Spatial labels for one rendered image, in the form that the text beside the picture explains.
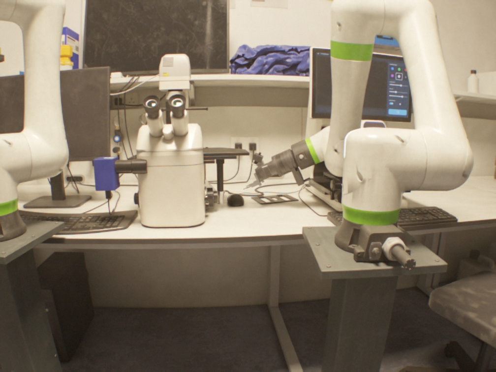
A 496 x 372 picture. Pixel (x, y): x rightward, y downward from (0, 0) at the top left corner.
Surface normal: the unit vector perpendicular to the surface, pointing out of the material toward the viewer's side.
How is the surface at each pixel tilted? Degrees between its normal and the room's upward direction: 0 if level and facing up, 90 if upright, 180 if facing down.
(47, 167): 113
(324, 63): 93
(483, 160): 90
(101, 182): 90
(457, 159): 81
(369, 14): 108
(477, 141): 90
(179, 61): 73
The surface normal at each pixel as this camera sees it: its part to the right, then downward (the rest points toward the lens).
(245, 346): 0.00, -0.98
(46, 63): 0.72, 0.15
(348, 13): -0.53, 0.45
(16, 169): 0.81, 0.44
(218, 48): 0.11, 0.12
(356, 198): -0.77, 0.12
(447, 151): -0.07, -0.19
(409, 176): -0.07, 0.55
